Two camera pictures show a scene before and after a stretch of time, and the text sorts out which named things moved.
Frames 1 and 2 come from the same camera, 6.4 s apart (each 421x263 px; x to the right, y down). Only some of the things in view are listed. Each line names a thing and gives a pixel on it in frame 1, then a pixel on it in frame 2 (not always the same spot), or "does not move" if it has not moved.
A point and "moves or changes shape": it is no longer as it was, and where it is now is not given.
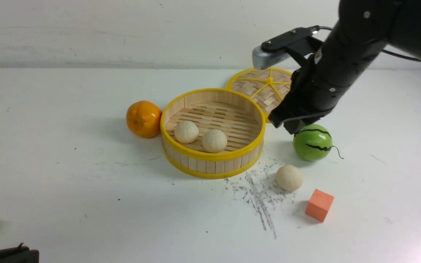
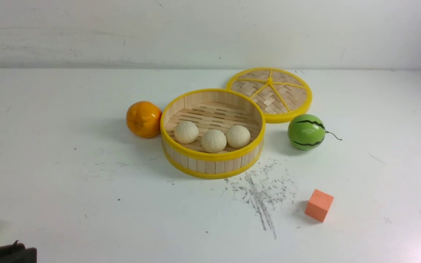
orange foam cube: x=318 y=205 does not move
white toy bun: x=289 y=178 → x=238 y=136
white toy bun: x=214 y=141 does not move
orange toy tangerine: x=143 y=118 does not move
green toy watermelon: x=313 y=142 moves or changes shape
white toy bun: x=186 y=132 does not move
